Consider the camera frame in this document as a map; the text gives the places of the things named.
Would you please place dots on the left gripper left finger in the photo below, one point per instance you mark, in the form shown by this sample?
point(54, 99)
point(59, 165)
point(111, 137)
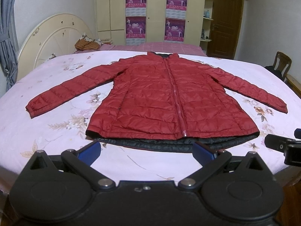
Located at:
point(79, 162)

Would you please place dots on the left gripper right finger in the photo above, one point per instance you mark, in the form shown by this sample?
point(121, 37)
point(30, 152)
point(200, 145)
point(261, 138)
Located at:
point(212, 162)

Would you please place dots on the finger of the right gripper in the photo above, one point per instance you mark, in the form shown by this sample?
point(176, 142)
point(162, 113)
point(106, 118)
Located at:
point(278, 143)
point(297, 133)

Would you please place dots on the red quilted down jacket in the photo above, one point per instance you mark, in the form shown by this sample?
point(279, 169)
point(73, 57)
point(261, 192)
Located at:
point(163, 103)

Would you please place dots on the pink floral bed quilt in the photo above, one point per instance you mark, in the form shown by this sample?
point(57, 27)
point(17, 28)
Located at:
point(64, 127)

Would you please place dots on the wooden chair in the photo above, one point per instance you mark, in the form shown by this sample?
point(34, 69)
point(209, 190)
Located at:
point(281, 65)

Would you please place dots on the pink checked bed sheet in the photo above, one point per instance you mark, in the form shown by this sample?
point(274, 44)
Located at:
point(158, 47)

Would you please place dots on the orange patterned pillow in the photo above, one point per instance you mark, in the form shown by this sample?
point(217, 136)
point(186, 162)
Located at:
point(87, 43)

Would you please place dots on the cream corner shelf unit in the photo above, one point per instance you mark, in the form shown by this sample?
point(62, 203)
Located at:
point(206, 28)

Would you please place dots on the cream curved headboard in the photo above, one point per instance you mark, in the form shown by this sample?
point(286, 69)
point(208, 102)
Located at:
point(53, 37)

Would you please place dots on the grey blue curtain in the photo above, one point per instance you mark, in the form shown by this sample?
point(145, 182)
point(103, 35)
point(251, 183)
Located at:
point(9, 44)

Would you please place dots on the lower right purple poster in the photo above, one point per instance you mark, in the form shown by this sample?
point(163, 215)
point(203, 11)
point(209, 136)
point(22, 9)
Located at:
point(174, 30)

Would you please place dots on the purple poster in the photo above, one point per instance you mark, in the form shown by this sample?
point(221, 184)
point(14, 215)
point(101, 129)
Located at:
point(135, 30)
point(135, 7)
point(176, 9)
point(174, 30)

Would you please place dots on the brown wooden door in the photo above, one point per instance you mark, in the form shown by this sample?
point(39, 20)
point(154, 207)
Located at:
point(225, 28)

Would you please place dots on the lower left purple poster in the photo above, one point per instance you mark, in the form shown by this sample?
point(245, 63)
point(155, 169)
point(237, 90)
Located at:
point(135, 30)

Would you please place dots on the cream wardrobe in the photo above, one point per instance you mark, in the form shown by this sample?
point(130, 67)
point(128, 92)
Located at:
point(111, 21)

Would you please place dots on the upper right purple poster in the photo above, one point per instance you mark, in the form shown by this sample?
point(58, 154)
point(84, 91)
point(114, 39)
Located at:
point(176, 9)

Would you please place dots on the upper left purple poster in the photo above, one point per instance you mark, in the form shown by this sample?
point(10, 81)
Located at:
point(135, 7)

